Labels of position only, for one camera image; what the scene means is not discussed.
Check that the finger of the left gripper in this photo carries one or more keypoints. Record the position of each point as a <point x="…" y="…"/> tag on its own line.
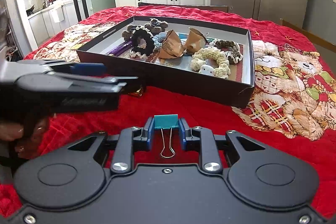
<point x="88" y="69"/>
<point x="121" y="83"/>

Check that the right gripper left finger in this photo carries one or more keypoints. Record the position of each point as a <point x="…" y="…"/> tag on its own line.
<point x="148" y="132"/>

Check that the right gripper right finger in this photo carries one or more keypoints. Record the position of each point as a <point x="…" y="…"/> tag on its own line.
<point x="184" y="133"/>

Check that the teal binder clip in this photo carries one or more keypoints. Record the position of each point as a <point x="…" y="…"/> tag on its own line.
<point x="167" y="122"/>

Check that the purple snack bar wrapper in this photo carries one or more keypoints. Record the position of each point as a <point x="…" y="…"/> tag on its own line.
<point x="120" y="49"/>

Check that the black crochet scrunchie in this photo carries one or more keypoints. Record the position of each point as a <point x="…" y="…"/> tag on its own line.
<point x="142" y="43"/>

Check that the cream crochet scrunchie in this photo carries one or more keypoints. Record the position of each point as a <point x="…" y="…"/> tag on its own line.
<point x="211" y="62"/>

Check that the blue crochet scrunchie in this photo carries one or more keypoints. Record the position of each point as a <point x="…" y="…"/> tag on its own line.
<point x="159" y="38"/>

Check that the brown striped crochet scrunchie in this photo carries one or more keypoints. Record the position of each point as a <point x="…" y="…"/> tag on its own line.
<point x="230" y="48"/>

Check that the brown fuzzy bow hair clip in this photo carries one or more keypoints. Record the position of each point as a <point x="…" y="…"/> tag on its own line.
<point x="127" y="34"/>

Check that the person left hand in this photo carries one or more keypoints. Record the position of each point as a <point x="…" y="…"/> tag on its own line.
<point x="25" y="147"/>

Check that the black shallow box tray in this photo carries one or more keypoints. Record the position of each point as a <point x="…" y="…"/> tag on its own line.
<point x="176" y="75"/>

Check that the brown paper pyramid packet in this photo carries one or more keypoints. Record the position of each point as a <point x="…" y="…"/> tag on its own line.
<point x="195" y="41"/>

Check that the red teddy bear blanket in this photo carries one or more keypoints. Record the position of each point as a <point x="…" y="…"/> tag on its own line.
<point x="134" y="111"/>

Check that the wooden chair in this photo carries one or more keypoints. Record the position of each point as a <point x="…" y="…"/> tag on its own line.
<point x="313" y="38"/>
<point x="222" y="8"/>

